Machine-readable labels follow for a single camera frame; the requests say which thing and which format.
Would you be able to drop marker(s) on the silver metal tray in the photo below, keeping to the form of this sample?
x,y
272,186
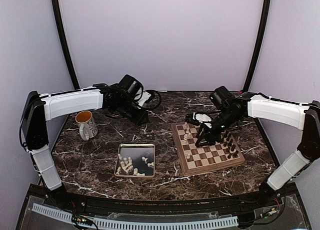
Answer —
x,y
137,150

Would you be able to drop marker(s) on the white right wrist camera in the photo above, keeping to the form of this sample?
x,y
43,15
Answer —
x,y
197,118

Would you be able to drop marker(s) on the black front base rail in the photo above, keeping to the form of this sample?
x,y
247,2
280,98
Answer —
x,y
97,203

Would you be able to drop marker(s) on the white pieces pile in tray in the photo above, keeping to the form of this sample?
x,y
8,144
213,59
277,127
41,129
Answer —
x,y
137,166

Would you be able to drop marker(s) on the black frame post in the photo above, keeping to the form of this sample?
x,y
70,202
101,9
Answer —
x,y
258,44
64,44

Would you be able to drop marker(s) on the white mug orange interior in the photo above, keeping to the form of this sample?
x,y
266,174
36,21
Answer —
x,y
87,125

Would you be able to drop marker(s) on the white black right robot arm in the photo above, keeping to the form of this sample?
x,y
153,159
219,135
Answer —
x,y
286,123

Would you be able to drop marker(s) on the white chess queen piece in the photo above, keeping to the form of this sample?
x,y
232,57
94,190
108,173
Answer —
x,y
185,141

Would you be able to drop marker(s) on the left black frame post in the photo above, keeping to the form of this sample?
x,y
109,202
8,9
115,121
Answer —
x,y
64,44

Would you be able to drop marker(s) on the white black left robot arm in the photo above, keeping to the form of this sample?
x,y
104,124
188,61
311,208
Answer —
x,y
128,99

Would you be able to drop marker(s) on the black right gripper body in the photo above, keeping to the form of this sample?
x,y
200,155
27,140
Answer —
x,y
217,136

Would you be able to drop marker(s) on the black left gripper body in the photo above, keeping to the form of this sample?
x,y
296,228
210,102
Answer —
x,y
125,109

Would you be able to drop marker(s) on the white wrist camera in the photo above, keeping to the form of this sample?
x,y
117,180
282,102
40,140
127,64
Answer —
x,y
197,118
144,97

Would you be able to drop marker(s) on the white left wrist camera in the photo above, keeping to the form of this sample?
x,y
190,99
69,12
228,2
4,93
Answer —
x,y
144,97

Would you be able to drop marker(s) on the right black frame post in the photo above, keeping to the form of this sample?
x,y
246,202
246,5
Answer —
x,y
258,44

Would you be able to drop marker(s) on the wooden chessboard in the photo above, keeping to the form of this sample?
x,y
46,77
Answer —
x,y
203,159

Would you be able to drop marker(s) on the dark chess pieces row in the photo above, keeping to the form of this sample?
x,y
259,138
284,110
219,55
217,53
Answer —
x,y
229,146

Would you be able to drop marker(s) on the white slotted cable duct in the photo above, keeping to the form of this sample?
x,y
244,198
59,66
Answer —
x,y
98,222

